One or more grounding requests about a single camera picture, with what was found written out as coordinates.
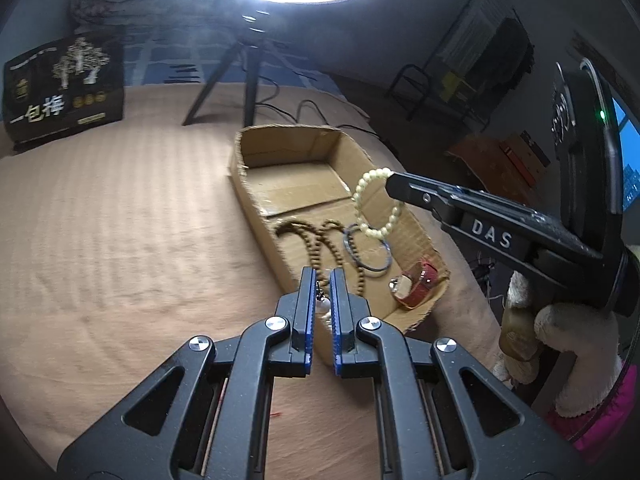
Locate person's right hand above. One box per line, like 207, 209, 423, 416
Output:
492, 271, 622, 419

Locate black tripod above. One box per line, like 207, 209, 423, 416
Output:
181, 10, 281, 128

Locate black clothes rack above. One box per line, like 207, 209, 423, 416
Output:
387, 0, 536, 126

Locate wooden bead necklace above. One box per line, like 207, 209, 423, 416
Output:
274, 218, 368, 296

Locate rolled patterned quilt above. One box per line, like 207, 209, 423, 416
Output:
70, 0, 166, 28

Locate white bead bracelet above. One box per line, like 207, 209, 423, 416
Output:
351, 169, 403, 240

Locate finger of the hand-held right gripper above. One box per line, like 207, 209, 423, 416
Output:
385, 171, 604, 307

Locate cardboard box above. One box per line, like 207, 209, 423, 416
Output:
229, 125, 451, 366

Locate blue patterned blanket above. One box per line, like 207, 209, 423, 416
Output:
120, 25, 371, 116

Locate red strap wristwatch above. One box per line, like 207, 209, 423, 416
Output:
389, 259, 441, 309

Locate yellow box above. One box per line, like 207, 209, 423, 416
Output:
440, 72, 476, 103

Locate striped white cloth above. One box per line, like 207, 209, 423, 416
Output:
442, 0, 501, 66

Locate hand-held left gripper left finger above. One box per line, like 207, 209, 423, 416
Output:
56, 266, 317, 480

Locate black printed gift box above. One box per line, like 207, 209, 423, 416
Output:
2, 25, 126, 153

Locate beige blanket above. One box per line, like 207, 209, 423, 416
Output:
0, 82, 501, 480

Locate dark metal bangle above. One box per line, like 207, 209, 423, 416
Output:
342, 224, 393, 277

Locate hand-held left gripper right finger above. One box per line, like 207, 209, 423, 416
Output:
330, 267, 586, 480

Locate black power cable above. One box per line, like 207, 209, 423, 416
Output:
260, 77, 381, 138

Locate dark hanging clothes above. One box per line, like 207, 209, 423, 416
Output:
472, 17, 533, 91

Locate red-brown box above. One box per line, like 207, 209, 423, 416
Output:
500, 131, 551, 181

